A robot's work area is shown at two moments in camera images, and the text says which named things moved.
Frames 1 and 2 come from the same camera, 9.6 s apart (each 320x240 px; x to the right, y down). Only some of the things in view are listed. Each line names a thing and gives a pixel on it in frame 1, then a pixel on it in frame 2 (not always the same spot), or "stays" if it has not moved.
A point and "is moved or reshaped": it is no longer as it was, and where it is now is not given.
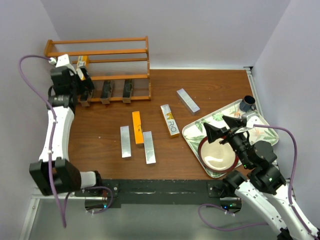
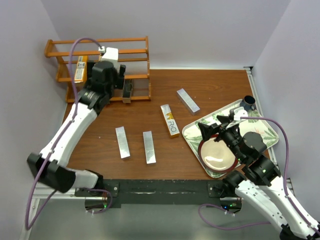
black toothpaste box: (127, 91) stays
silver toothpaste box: (125, 143) is moved or reshaped
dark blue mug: (247, 103) stays
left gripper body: (75, 87) to (118, 82)
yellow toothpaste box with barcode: (83, 61) stays
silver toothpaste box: (193, 108) stays
